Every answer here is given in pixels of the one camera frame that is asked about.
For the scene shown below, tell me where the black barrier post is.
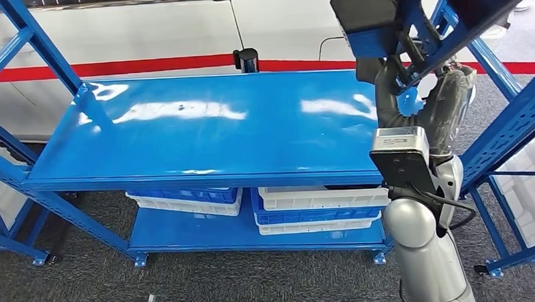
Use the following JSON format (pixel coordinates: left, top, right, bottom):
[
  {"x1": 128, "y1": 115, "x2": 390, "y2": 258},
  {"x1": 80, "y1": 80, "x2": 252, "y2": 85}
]
[{"x1": 232, "y1": 47, "x2": 261, "y2": 75}]

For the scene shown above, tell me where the black part in bin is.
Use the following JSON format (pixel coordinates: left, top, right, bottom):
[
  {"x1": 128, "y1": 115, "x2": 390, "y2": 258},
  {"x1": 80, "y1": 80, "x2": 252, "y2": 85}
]
[{"x1": 323, "y1": 182, "x2": 381, "y2": 192}]

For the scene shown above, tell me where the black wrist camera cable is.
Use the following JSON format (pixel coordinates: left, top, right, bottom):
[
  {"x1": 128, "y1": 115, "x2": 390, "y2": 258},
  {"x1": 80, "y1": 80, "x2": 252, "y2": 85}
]
[{"x1": 383, "y1": 177, "x2": 479, "y2": 234}]

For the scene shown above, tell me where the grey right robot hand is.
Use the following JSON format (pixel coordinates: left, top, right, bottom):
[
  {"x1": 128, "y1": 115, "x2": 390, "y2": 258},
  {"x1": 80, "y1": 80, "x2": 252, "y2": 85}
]
[{"x1": 355, "y1": 51, "x2": 482, "y2": 161}]

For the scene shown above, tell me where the red barrier belt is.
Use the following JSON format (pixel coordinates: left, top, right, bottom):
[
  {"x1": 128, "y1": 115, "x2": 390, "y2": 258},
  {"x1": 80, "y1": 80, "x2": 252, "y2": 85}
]
[
  {"x1": 0, "y1": 53, "x2": 239, "y2": 84},
  {"x1": 257, "y1": 47, "x2": 535, "y2": 88}
]

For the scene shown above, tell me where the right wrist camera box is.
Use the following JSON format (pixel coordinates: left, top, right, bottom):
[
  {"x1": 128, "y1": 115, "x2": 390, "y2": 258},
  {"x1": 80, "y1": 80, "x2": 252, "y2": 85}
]
[{"x1": 368, "y1": 124, "x2": 438, "y2": 197}]

